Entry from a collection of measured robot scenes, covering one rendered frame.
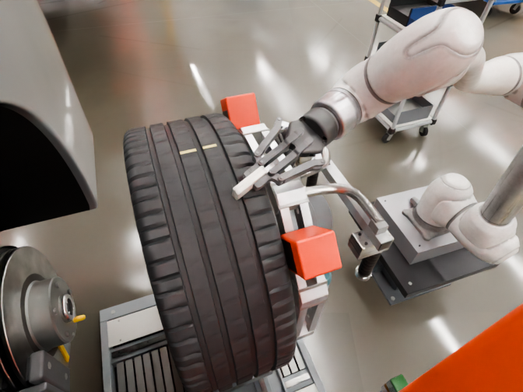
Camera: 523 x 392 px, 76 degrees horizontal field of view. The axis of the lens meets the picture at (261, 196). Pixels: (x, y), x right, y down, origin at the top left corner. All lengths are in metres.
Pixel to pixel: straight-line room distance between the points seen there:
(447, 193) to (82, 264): 1.80
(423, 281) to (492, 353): 1.43
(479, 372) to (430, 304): 1.74
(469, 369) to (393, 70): 0.49
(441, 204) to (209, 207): 1.12
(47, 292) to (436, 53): 0.85
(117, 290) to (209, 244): 1.36
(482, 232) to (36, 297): 1.36
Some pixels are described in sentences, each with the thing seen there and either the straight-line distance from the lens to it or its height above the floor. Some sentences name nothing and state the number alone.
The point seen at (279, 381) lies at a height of 0.15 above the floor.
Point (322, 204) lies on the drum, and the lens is 0.92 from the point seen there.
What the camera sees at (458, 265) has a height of 0.30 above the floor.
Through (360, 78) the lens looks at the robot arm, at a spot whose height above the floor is 1.28.
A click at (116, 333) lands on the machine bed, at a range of 1.72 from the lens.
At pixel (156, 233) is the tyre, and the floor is 1.15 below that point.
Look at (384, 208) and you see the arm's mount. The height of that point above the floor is 0.40.
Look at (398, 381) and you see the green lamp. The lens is 1.03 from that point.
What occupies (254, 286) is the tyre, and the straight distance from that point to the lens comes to 0.60.
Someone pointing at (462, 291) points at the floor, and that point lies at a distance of 2.09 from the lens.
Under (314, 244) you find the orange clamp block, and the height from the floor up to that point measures 1.12.
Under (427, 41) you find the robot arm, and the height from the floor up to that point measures 1.39.
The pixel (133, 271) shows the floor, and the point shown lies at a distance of 1.93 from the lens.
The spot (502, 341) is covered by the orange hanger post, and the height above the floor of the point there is 1.43.
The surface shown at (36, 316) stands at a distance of 0.85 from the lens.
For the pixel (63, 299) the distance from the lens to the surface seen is 0.89.
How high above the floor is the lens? 1.59
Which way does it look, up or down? 48 degrees down
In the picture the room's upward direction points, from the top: 2 degrees clockwise
